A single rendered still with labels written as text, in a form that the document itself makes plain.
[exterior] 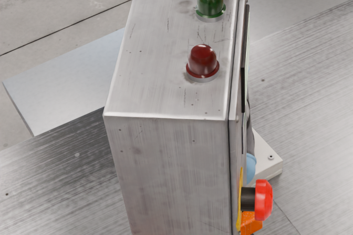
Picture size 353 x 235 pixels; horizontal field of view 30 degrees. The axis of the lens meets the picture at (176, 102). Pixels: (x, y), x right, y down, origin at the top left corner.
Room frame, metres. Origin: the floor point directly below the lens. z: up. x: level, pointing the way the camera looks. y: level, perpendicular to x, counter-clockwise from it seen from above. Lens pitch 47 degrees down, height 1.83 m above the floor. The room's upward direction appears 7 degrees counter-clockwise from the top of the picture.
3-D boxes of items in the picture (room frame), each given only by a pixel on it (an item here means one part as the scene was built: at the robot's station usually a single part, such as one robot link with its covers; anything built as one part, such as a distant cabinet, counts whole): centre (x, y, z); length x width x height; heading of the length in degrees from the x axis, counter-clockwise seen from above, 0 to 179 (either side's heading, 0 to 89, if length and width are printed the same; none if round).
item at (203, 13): (0.43, -0.04, 1.49); 0.03 x 0.03 x 0.02
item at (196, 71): (0.36, -0.02, 1.49); 0.03 x 0.03 x 0.02
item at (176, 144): (0.40, -0.01, 1.38); 0.17 x 0.10 x 0.19; 168
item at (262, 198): (0.34, -0.06, 1.33); 0.04 x 0.03 x 0.04; 168
